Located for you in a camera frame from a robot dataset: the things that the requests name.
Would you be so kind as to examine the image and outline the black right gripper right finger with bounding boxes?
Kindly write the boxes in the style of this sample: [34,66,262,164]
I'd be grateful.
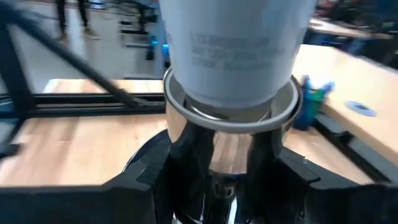
[279,145,398,224]

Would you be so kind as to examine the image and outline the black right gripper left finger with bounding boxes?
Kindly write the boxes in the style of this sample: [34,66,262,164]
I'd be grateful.
[0,132,172,224]

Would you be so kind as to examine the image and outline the chrome lamp socket base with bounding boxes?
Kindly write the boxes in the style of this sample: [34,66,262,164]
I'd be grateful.
[163,67,303,224]

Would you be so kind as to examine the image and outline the white round plate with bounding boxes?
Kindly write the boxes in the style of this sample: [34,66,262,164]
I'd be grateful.
[158,0,318,110]

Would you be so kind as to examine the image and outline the dark pen holder cup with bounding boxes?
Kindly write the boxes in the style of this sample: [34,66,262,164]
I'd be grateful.
[294,93,322,131]

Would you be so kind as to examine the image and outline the grey round desk grommet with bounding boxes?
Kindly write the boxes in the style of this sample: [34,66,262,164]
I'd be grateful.
[344,100,377,118]

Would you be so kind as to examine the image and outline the green marker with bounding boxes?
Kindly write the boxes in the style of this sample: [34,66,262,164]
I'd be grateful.
[310,88,326,104]

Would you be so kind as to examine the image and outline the light wooden side table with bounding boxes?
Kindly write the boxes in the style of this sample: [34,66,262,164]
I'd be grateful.
[291,43,398,170]

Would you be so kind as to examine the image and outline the blue marker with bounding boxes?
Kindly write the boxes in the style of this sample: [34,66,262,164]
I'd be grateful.
[301,74,312,96]

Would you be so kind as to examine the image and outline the wooden background table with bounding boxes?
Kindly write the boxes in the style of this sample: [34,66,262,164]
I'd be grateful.
[307,17,396,41]

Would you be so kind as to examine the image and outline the person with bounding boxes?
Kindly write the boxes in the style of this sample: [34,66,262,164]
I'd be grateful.
[55,0,101,42]

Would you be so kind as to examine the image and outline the black equipment stand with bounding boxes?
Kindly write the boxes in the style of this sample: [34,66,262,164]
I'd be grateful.
[118,0,160,78]

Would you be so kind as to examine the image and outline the black aluminium table frame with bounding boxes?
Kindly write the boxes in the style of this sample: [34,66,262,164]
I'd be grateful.
[0,0,398,184]

